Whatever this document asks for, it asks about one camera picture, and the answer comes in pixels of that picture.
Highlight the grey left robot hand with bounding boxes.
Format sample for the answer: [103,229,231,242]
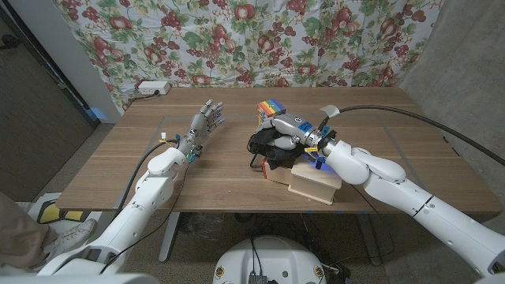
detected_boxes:
[178,98,226,163]

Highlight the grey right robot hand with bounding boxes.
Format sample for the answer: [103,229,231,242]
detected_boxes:
[258,113,328,153]

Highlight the black shorts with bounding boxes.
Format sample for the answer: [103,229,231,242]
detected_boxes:
[247,126,307,171]

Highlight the rainbow card game box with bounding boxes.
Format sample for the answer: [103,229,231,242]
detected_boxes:
[256,98,286,128]

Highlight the white power strip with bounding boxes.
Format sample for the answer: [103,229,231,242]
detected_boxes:
[137,80,172,95]

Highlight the wooden box with slot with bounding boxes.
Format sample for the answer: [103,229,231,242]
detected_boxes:
[287,153,343,206]

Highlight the floral fruit backdrop cloth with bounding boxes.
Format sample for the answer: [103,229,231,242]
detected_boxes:
[53,0,445,114]

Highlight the blue tape patch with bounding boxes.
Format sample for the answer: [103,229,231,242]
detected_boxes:
[85,106,107,122]

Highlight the grey metal table leg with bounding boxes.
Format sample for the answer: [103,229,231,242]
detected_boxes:
[357,212,383,267]
[158,212,181,263]

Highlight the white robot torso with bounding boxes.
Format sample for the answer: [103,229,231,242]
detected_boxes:
[212,235,327,284]

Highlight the dark brown door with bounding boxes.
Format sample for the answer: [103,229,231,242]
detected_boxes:
[0,7,99,202]

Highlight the yellow and black object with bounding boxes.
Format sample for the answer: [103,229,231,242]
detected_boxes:
[37,199,86,224]

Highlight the white sneaker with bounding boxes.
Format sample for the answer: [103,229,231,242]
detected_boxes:
[43,219,98,256]

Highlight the person's beige trouser leg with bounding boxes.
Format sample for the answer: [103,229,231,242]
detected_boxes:
[0,192,51,269]

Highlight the white tag on cable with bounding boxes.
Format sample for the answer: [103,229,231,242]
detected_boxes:
[319,104,341,119]

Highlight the wooden drawer with black handle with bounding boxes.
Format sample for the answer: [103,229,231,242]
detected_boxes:
[249,155,295,186]

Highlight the black power strip cable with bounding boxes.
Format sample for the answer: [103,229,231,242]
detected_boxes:
[125,91,161,110]

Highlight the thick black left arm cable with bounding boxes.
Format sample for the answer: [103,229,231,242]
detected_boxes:
[118,140,181,214]

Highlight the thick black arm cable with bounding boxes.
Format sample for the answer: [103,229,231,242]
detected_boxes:
[323,104,505,166]
[118,140,181,214]

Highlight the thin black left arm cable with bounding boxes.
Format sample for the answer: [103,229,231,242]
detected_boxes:
[99,159,193,275]

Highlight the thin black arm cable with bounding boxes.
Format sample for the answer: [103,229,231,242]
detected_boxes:
[99,159,193,275]
[350,185,395,261]

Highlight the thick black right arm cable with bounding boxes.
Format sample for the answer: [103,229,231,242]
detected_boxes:
[323,104,505,166]

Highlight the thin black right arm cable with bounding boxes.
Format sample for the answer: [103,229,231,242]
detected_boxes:
[350,185,395,261]

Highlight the black door handle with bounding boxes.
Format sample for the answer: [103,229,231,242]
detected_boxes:
[0,34,21,50]

